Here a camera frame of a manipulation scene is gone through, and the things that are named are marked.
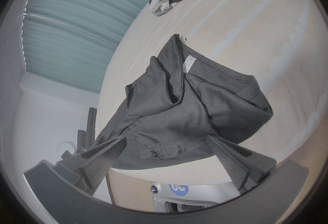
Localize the bed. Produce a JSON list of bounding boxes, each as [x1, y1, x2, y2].
[[95, 0, 324, 214]]

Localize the round white disc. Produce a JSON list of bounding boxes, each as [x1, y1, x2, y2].
[[57, 141, 75, 157]]

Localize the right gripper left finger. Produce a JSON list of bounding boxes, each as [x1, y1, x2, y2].
[[55, 136, 128, 190]]

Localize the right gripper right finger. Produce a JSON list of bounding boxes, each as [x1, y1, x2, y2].
[[206, 135, 277, 191]]

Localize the black T-shirt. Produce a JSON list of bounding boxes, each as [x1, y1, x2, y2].
[[91, 33, 274, 171]]

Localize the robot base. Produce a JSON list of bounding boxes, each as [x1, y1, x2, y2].
[[149, 180, 245, 214]]

